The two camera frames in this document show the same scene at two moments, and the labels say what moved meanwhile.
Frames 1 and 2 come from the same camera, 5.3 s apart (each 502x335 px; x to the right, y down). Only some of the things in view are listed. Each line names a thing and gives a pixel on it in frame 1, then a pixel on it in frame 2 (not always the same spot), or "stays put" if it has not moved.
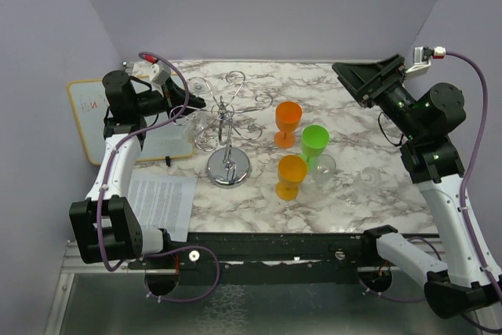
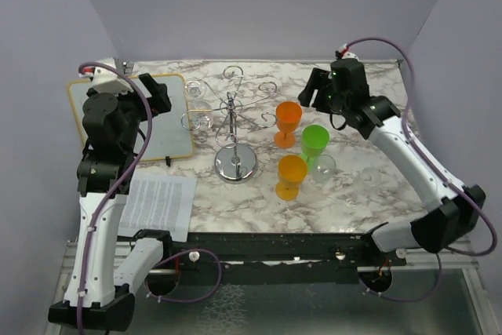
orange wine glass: (288, 117) stays put
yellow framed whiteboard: (166, 136) stays put
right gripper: (369, 81) to (319, 79)
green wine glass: (314, 140) stays put
